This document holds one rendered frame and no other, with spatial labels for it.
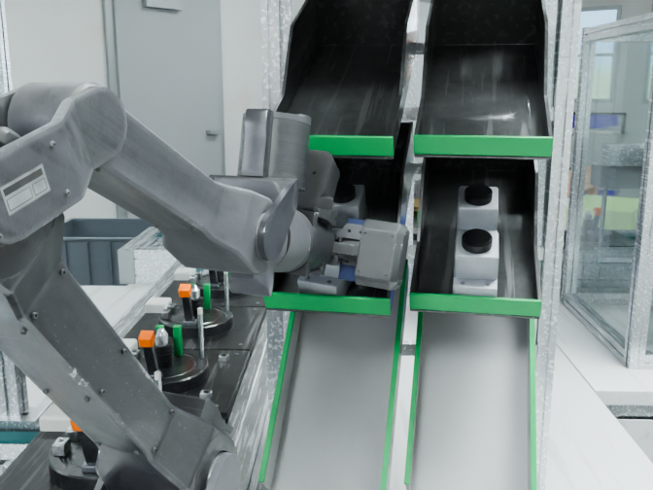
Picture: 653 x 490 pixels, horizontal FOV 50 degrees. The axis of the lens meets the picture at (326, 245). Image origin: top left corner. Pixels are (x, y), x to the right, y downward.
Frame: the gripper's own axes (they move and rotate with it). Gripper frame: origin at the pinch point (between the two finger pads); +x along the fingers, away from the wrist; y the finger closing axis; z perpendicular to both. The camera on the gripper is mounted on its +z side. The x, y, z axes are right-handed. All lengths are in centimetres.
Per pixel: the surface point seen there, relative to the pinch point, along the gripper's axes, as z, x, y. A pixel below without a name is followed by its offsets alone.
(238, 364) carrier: -22.1, 36.9, 24.9
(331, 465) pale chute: -23.6, 4.9, -2.8
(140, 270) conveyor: -17, 105, 92
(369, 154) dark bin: 9.4, -3.4, -4.1
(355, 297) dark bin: -4.7, -0.6, -4.1
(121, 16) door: 137, 366, 315
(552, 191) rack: 9.9, 15.3, -20.5
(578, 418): -23, 61, -29
